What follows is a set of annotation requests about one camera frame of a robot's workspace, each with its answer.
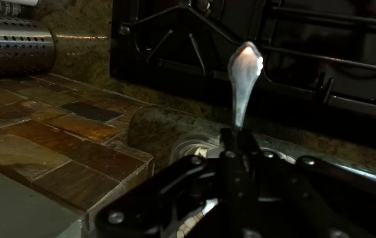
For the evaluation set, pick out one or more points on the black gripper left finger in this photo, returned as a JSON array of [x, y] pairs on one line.
[[183, 185]]

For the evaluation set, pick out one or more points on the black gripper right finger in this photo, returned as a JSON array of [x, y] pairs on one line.
[[312, 198]]

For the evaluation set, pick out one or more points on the metal spoon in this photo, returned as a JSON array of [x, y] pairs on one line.
[[244, 74]]

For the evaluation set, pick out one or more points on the black gas stove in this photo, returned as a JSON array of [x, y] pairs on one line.
[[329, 44]]

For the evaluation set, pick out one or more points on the perforated steel utensil holder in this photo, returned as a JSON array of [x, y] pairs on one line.
[[11, 48]]

